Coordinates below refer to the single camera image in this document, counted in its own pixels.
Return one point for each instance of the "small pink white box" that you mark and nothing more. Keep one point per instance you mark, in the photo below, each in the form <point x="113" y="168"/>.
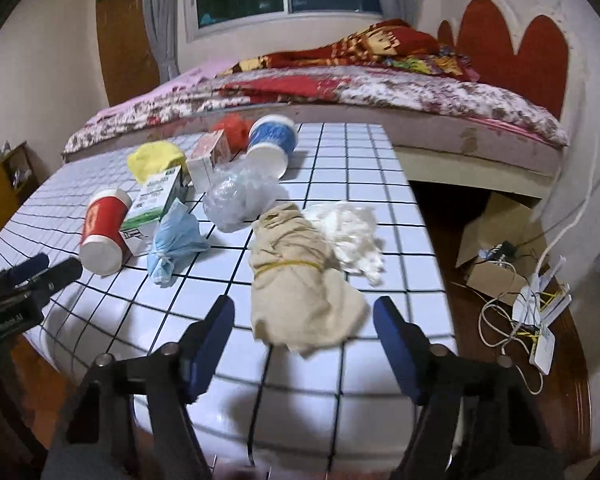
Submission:
<point x="207" y="157"/>

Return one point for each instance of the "blue paper cup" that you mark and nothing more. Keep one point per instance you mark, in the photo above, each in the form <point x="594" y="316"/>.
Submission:
<point x="270" y="145"/>

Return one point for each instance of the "blue plastic bag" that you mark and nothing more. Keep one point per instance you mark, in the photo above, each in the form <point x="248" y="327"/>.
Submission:
<point x="172" y="242"/>

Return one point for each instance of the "red mesh ball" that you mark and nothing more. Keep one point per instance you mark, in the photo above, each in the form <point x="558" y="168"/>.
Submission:
<point x="232" y="130"/>

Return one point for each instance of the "beige cloth bundle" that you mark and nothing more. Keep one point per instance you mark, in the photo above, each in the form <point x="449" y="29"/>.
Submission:
<point x="300" y="285"/>

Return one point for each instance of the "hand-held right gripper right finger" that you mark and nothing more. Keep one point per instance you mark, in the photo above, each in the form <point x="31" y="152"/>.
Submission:
<point x="397" y="350"/>

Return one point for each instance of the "clear plastic bag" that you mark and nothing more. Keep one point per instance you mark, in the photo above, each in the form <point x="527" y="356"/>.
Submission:
<point x="240" y="195"/>

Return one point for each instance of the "red printed blanket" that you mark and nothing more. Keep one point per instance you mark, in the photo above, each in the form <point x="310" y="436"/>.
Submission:
<point x="375" y="50"/>

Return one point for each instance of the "flat white router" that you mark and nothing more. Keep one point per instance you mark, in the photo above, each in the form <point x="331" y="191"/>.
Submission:
<point x="542" y="352"/>

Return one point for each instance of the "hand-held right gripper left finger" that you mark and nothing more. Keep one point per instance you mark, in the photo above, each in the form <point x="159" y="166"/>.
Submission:
<point x="212" y="345"/>

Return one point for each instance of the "red paper cup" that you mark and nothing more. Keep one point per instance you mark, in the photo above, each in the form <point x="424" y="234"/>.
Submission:
<point x="105" y="235"/>

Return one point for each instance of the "bed with floral sheet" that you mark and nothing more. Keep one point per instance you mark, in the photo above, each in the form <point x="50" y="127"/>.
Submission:
<point x="430" y="105"/>

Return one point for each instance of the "white tissue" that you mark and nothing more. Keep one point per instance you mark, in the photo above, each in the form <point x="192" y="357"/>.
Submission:
<point x="352" y="237"/>

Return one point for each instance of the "black power adapter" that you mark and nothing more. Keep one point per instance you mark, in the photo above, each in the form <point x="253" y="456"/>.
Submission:
<point x="502" y="250"/>

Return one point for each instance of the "wooden door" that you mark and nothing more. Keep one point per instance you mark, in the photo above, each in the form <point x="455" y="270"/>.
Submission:
<point x="125" y="35"/>

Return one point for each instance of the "green and white carton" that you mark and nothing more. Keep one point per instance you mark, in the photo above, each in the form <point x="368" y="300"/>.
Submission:
<point x="155" y="200"/>

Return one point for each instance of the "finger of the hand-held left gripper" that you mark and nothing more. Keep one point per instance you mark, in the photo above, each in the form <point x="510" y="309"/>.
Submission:
<point x="55" y="275"/>
<point x="30" y="266"/>

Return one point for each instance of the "red scalloped headboard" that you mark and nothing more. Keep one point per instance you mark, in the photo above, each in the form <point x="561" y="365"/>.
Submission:
<point x="510" y="45"/>

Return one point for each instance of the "pink cloth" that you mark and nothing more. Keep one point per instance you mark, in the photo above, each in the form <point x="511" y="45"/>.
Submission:
<point x="200" y="72"/>

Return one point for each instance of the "cardboard box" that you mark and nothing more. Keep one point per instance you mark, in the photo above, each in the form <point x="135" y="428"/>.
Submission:
<point x="490" y="225"/>

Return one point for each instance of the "yellow cloth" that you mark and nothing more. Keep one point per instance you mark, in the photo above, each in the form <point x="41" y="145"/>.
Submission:
<point x="157" y="160"/>

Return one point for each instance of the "wooden shelf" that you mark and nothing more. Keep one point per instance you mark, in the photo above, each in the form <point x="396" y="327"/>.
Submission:
<point x="2" y="190"/>

